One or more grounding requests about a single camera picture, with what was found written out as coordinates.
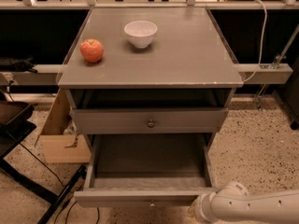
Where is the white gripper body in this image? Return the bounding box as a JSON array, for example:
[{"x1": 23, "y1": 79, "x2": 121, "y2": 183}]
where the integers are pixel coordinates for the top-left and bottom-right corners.
[{"x1": 193, "y1": 194, "x2": 215, "y2": 224}]

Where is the grey drawer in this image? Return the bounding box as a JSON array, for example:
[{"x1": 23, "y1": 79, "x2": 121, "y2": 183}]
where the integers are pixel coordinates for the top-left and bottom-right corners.
[
  {"x1": 75, "y1": 133, "x2": 216, "y2": 207},
  {"x1": 71, "y1": 108, "x2": 228, "y2": 134}
]

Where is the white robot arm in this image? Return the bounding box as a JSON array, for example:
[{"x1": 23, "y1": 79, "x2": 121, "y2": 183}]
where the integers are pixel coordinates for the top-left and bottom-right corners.
[{"x1": 194, "y1": 181, "x2": 299, "y2": 224}]

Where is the grey top drawer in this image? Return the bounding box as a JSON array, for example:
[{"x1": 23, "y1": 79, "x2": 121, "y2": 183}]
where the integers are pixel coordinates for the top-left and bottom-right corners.
[{"x1": 71, "y1": 108, "x2": 228, "y2": 134}]

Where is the grey drawer cabinet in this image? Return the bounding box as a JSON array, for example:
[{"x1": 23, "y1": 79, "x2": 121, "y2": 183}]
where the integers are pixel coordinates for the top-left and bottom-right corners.
[{"x1": 55, "y1": 6, "x2": 244, "y2": 142}]

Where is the cardboard box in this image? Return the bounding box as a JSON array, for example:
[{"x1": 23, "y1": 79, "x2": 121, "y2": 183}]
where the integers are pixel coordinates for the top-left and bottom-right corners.
[{"x1": 38, "y1": 90, "x2": 91, "y2": 163}]

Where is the white ceramic bowl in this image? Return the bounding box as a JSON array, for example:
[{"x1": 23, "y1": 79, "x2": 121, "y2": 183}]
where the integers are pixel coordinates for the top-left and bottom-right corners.
[{"x1": 124, "y1": 21, "x2": 158, "y2": 49}]

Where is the red apple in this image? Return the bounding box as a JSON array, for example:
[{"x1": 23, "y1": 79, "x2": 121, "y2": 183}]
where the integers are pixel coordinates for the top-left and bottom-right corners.
[{"x1": 79, "y1": 38, "x2": 104, "y2": 63}]

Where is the black stand base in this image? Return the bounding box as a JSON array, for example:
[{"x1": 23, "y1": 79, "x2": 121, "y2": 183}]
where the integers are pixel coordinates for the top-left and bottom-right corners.
[{"x1": 0, "y1": 100, "x2": 88, "y2": 224}]

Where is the metal railing frame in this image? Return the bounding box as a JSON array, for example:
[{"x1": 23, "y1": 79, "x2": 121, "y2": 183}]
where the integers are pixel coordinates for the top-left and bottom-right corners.
[{"x1": 0, "y1": 0, "x2": 299, "y2": 86}]

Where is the black floor cable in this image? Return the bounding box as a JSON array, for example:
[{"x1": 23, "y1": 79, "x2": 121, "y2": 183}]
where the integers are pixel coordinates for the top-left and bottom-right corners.
[{"x1": 18, "y1": 142, "x2": 101, "y2": 224}]

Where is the white hanging cable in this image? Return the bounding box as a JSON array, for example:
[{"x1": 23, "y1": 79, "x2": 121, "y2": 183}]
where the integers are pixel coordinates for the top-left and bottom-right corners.
[{"x1": 242, "y1": 0, "x2": 268, "y2": 84}]

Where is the black cloth on rail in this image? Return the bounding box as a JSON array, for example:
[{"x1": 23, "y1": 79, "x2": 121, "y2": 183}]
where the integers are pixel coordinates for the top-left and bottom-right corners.
[{"x1": 0, "y1": 57, "x2": 37, "y2": 73}]

